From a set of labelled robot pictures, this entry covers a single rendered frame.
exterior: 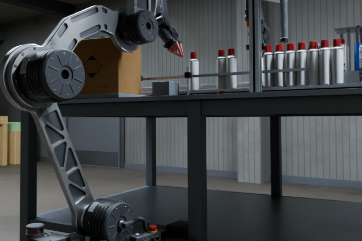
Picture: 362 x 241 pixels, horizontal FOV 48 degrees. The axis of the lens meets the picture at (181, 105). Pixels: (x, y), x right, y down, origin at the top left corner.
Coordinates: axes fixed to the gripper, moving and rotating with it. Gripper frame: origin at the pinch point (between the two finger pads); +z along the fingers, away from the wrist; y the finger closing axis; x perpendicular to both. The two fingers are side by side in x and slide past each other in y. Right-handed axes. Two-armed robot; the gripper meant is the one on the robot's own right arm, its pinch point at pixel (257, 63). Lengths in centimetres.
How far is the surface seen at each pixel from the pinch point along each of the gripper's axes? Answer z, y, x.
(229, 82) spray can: 9.9, 10.9, 9.6
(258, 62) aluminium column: 2.7, -8.2, 23.1
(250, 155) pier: 73, 93, -256
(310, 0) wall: -104, 29, -276
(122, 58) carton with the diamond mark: 0, 52, 43
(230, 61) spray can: -0.3, 10.4, 9.4
